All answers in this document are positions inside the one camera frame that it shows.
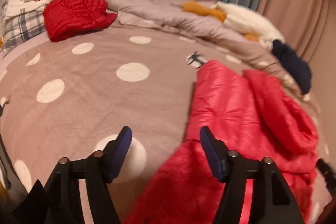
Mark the pink hooded puffer jacket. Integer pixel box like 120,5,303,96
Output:
125,60,319,223

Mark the polka dot bed cover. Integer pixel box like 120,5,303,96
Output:
1,27,247,217

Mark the dark navy folded garment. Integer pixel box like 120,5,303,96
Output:
272,40,312,95

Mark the white goose plush toy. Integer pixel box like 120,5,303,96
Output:
182,1,285,50

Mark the plaid pillow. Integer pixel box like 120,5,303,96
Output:
1,0,50,58

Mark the folded red puffer jacket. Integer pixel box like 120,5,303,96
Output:
43,0,117,43

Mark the grey lilac quilt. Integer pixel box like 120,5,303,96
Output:
102,0,302,93

